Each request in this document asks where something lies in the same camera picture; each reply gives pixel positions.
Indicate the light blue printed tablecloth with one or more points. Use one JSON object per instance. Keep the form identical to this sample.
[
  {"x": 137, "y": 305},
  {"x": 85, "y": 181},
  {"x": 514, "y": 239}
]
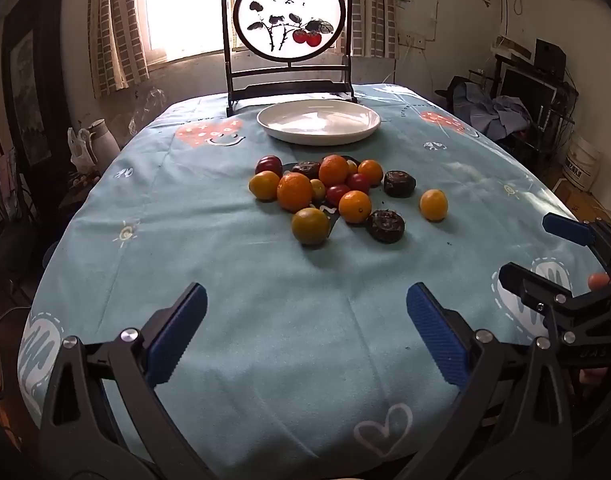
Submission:
[{"x": 265, "y": 300}]

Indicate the white plastic bag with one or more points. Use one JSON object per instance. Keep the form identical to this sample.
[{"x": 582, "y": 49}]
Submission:
[{"x": 80, "y": 152}]

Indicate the patterned window curtain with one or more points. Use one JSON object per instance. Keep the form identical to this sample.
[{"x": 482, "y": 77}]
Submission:
[
  {"x": 118, "y": 25},
  {"x": 375, "y": 10}
]

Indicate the white thermos jug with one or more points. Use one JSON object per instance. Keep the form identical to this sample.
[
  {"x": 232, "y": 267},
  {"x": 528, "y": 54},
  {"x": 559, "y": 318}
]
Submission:
[{"x": 103, "y": 142}]

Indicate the black metal rack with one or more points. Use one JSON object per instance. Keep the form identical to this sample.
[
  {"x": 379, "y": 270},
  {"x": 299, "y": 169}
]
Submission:
[{"x": 560, "y": 125}]

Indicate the computer monitor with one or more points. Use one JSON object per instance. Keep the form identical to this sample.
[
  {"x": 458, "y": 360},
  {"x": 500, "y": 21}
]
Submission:
[{"x": 528, "y": 87}]

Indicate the greenish yellow mandarin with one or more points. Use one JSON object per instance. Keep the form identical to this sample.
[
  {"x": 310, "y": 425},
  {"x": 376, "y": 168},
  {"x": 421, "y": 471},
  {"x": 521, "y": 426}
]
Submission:
[{"x": 310, "y": 226}]

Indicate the person's right hand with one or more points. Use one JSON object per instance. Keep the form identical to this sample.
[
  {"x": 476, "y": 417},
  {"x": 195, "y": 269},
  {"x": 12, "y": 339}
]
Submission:
[{"x": 599, "y": 281}]

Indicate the large orange mandarin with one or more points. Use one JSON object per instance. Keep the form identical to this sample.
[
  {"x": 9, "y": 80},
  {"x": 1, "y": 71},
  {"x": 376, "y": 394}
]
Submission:
[{"x": 294, "y": 191}]

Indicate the yellow-orange mandarin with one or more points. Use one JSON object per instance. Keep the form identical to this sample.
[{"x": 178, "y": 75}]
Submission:
[
  {"x": 433, "y": 205},
  {"x": 264, "y": 185}
]

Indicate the dark framed wall picture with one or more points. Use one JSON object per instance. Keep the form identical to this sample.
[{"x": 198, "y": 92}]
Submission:
[{"x": 30, "y": 95}]

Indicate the small yellow tomato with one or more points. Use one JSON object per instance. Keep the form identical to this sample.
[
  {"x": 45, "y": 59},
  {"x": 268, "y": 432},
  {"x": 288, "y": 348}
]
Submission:
[
  {"x": 353, "y": 166},
  {"x": 317, "y": 189}
]

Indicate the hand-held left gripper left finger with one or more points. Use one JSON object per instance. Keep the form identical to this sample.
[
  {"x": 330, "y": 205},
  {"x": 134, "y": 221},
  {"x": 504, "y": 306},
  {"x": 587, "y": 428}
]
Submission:
[{"x": 178, "y": 332}]

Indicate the dark red plum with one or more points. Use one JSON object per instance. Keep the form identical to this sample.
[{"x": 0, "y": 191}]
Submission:
[{"x": 269, "y": 164}]

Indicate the blue-grey clothes pile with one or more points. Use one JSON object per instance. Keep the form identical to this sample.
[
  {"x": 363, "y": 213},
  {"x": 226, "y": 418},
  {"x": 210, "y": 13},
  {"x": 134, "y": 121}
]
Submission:
[{"x": 495, "y": 115}]

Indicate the white wall socket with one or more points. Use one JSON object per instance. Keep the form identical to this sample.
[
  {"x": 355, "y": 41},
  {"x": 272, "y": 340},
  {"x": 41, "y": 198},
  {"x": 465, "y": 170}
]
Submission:
[{"x": 413, "y": 41}]

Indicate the dark wrinkled passion fruit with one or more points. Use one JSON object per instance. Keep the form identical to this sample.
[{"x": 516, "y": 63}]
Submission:
[
  {"x": 306, "y": 169},
  {"x": 385, "y": 226},
  {"x": 399, "y": 183}
]

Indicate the dark wooden round painted screen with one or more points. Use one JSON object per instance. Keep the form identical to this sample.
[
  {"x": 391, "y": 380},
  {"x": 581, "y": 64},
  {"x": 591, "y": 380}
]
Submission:
[{"x": 288, "y": 12}]

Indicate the red cherry tomato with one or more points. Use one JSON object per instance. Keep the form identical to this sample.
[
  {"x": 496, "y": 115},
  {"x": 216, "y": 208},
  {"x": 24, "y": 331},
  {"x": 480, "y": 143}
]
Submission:
[
  {"x": 337, "y": 194},
  {"x": 359, "y": 183}
]

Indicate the white round plate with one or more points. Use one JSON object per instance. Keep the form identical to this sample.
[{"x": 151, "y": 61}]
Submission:
[{"x": 318, "y": 121}]

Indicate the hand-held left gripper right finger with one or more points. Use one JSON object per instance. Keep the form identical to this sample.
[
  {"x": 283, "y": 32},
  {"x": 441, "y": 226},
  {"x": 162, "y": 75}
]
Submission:
[{"x": 435, "y": 332}]

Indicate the black speaker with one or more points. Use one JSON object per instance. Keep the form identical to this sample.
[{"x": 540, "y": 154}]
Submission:
[{"x": 550, "y": 57}]

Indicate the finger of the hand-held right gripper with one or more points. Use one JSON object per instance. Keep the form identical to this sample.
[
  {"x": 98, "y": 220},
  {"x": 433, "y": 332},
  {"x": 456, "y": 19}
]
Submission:
[
  {"x": 568, "y": 230},
  {"x": 533, "y": 285}
]

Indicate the white plastic bucket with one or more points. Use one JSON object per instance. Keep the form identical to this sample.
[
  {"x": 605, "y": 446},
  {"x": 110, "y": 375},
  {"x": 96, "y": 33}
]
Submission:
[{"x": 583, "y": 162}]

